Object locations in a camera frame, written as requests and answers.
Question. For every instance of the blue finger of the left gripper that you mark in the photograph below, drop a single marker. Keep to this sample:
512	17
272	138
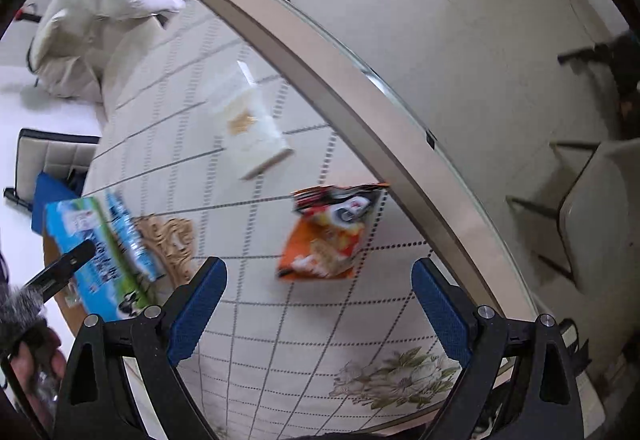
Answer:
58	274

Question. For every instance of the orange snack bag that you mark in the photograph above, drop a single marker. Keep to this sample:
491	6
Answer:
332	222

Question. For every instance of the white puffer jacket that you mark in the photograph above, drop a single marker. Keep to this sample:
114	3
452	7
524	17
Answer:
76	39

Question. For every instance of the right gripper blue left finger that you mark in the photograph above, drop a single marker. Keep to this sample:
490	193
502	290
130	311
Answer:
189	309

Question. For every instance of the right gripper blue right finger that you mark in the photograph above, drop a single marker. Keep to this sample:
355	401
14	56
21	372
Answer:
447	307

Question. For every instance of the white folding chair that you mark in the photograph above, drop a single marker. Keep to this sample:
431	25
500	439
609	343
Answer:
65	157

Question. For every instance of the blue board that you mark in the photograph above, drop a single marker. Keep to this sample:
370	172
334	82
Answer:
48	190

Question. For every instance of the white silver cigarette carton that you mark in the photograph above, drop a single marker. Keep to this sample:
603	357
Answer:
241	118

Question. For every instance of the beige chair near table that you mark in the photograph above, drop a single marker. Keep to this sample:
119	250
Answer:
598	218

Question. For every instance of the open cardboard box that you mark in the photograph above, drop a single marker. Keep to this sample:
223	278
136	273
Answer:
106	284

